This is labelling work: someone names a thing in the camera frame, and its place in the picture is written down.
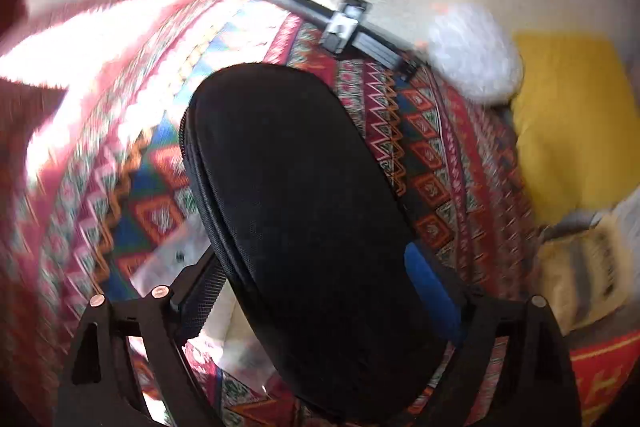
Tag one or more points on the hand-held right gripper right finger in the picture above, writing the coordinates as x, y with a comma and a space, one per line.
430, 287

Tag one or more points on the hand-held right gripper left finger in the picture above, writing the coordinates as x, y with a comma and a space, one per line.
205, 302

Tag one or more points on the black zip case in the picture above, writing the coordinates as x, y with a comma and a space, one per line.
300, 207

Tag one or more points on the colourful patterned blanket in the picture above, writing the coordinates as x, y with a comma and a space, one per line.
440, 167

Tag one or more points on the beige striped bag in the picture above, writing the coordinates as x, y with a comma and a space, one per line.
585, 272

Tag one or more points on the red printed cloth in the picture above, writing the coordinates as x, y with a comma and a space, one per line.
600, 372

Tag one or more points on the yellow cloth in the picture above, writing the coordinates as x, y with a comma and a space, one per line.
575, 122

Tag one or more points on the white fluffy cushion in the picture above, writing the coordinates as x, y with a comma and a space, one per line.
475, 52

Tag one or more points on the black folding phone tripod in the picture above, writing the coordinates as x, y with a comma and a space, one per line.
345, 27

